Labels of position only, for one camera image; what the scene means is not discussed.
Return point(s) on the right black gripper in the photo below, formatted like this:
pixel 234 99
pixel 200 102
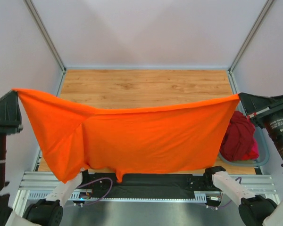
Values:
pixel 269 110

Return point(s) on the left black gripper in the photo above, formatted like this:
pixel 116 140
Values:
pixel 4 125

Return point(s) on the orange t shirt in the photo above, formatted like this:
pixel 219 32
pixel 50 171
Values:
pixel 155 140

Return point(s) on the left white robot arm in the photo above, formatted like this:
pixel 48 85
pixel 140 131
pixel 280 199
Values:
pixel 47 211

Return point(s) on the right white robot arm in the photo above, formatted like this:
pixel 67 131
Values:
pixel 254 209

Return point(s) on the dark red t shirt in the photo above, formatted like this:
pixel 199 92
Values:
pixel 238 137

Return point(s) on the magenta t shirt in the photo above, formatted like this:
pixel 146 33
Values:
pixel 252 153

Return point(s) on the clear plastic basket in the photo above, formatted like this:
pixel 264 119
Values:
pixel 262 150

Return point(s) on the black cloth strip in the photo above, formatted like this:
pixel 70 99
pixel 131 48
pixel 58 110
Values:
pixel 144 190

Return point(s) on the aluminium front rail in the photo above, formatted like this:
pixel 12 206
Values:
pixel 260 184

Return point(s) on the right aluminium corner post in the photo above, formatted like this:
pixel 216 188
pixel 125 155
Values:
pixel 251 34

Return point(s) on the aluminium corner post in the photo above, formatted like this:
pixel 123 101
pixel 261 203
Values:
pixel 37 19
pixel 251 34

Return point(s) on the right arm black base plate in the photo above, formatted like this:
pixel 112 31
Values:
pixel 201 183

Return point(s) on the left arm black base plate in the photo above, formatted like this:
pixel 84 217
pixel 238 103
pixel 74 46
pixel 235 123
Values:
pixel 96 181

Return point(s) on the left aluminium corner post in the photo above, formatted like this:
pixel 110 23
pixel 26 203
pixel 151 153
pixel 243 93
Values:
pixel 37 19

